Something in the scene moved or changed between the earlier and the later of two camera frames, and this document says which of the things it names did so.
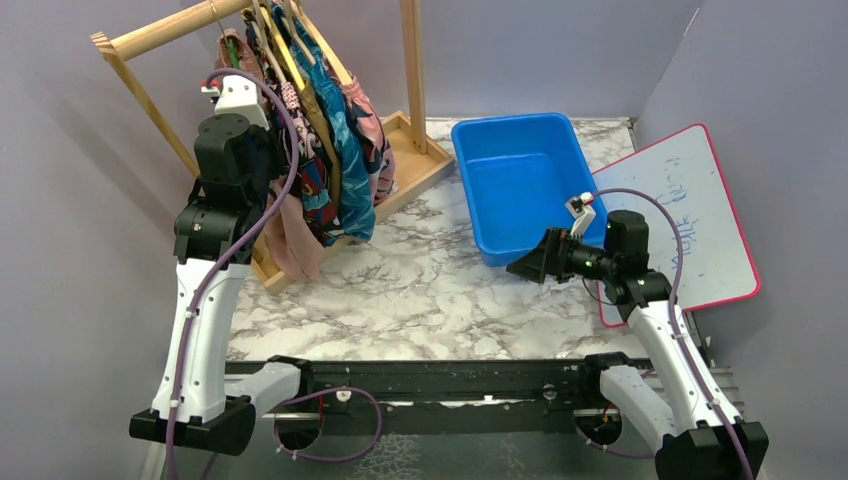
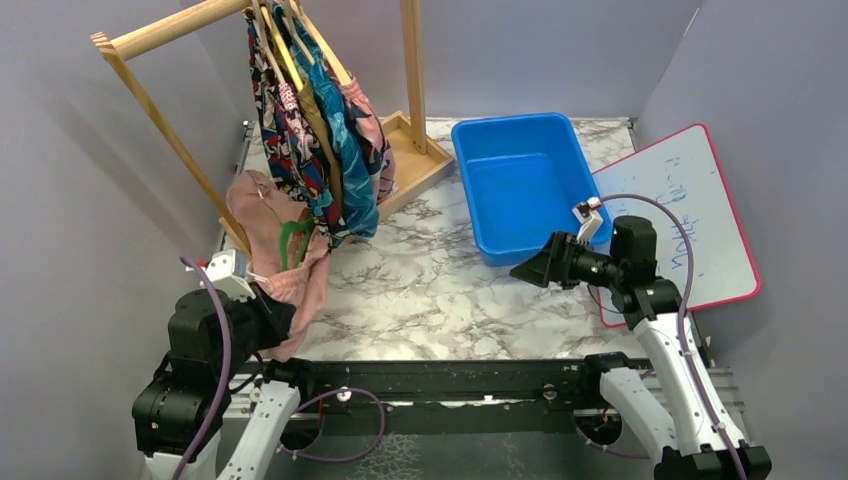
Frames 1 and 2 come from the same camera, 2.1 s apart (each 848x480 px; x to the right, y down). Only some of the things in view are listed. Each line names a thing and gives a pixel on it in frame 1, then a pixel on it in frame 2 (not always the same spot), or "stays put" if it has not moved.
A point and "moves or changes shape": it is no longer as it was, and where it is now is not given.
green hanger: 233,56 -> 285,229
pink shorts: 292,246 moves or changes shape
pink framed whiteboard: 719,266 stays put
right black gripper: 551,256 stays put
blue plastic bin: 519,170 stays put
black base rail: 438,399 stays put
